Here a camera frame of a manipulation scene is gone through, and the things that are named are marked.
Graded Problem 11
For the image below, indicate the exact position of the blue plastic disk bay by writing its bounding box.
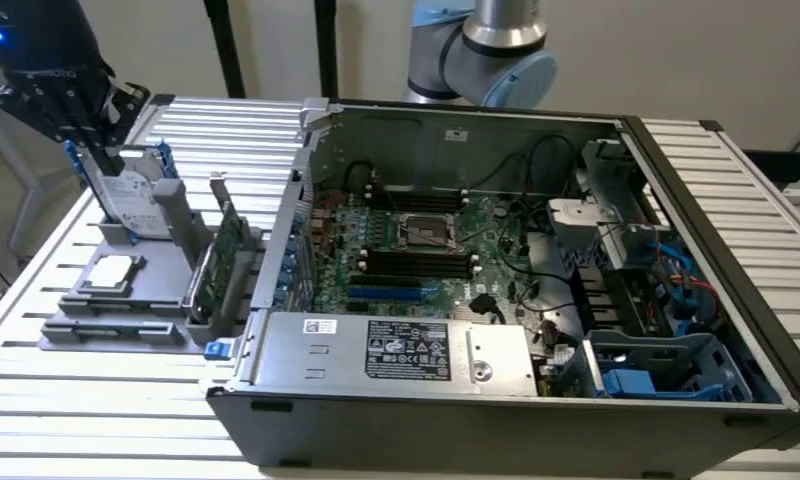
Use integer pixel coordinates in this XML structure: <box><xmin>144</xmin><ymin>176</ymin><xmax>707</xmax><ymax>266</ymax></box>
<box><xmin>583</xmin><ymin>328</ymin><xmax>754</xmax><ymax>402</ymax></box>

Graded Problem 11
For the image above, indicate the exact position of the open black PC case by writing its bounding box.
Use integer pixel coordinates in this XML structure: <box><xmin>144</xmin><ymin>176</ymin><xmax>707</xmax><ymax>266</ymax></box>
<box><xmin>204</xmin><ymin>96</ymin><xmax>800</xmax><ymax>470</ymax></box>

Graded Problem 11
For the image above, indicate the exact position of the blue wire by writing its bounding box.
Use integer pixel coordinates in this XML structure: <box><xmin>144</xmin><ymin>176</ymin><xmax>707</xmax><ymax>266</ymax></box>
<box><xmin>646</xmin><ymin>239</ymin><xmax>699</xmax><ymax>301</ymax></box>

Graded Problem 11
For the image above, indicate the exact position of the red wire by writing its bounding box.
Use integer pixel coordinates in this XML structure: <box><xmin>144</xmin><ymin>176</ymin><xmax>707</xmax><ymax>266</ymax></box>
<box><xmin>666</xmin><ymin>269</ymin><xmax>719</xmax><ymax>301</ymax></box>

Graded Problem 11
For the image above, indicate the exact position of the black RAM slot bank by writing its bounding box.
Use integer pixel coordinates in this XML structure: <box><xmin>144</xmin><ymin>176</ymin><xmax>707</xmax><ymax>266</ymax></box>
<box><xmin>367</xmin><ymin>185</ymin><xmax>469</xmax><ymax>212</ymax></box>
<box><xmin>359</xmin><ymin>246</ymin><xmax>477</xmax><ymax>280</ymax></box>

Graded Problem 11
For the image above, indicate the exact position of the green motherboard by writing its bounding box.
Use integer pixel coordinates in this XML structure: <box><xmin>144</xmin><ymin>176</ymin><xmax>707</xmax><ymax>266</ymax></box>
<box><xmin>302</xmin><ymin>192</ymin><xmax>537</xmax><ymax>317</ymax></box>

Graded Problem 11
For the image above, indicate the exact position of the metal drive cage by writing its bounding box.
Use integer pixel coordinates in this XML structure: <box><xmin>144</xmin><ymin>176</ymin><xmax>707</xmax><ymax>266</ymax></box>
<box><xmin>546</xmin><ymin>139</ymin><xmax>673</xmax><ymax>269</ymax></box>

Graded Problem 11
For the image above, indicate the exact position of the silver CPU chip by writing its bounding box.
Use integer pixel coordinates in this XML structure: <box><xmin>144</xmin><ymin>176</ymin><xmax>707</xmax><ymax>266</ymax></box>
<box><xmin>82</xmin><ymin>254</ymin><xmax>148</xmax><ymax>292</ymax></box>

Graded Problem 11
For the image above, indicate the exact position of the green graphics card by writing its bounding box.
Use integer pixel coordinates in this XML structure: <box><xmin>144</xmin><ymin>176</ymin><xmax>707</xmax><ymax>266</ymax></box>
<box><xmin>182</xmin><ymin>170</ymin><xmax>256</xmax><ymax>322</ymax></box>

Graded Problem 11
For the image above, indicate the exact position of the hard disk in blue bracket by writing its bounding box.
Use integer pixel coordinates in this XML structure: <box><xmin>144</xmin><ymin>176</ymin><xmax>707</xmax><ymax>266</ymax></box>
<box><xmin>64</xmin><ymin>138</ymin><xmax>178</xmax><ymax>237</ymax></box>

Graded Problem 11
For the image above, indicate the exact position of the black stand pole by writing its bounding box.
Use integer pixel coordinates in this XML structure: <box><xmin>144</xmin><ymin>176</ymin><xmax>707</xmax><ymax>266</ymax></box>
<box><xmin>202</xmin><ymin>0</ymin><xmax>250</xmax><ymax>99</ymax></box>
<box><xmin>311</xmin><ymin>0</ymin><xmax>343</xmax><ymax>99</ymax></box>

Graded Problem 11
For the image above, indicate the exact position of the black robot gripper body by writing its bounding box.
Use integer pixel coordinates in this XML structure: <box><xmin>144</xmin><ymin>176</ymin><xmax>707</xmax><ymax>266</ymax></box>
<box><xmin>0</xmin><ymin>0</ymin><xmax>119</xmax><ymax>99</ymax></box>

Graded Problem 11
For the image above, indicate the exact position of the blue expansion slot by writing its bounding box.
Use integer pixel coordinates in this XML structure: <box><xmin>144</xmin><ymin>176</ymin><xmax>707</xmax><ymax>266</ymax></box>
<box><xmin>347</xmin><ymin>284</ymin><xmax>423</xmax><ymax>302</ymax></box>

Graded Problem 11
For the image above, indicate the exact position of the black box beside table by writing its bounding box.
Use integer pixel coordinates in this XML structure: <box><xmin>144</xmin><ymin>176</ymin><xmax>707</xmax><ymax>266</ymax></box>
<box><xmin>741</xmin><ymin>148</ymin><xmax>800</xmax><ymax>187</ymax></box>

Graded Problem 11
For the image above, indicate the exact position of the black looped wire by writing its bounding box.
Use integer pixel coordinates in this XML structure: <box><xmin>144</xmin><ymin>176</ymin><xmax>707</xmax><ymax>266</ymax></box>
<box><xmin>503</xmin><ymin>133</ymin><xmax>581</xmax><ymax>202</ymax></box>

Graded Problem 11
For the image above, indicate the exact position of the grey parts rack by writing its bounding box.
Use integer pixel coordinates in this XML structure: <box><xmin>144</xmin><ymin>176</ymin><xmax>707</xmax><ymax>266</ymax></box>
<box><xmin>38</xmin><ymin>178</ymin><xmax>270</xmax><ymax>357</ymax></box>

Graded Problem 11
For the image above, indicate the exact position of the metal CPU socket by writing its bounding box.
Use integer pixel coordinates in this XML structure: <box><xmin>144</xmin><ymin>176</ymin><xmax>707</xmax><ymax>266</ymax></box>
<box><xmin>388</xmin><ymin>211</ymin><xmax>461</xmax><ymax>252</ymax></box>

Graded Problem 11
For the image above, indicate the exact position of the grey power supply unit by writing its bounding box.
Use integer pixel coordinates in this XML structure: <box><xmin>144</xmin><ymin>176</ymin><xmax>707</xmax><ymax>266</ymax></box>
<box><xmin>247</xmin><ymin>311</ymin><xmax>543</xmax><ymax>399</ymax></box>

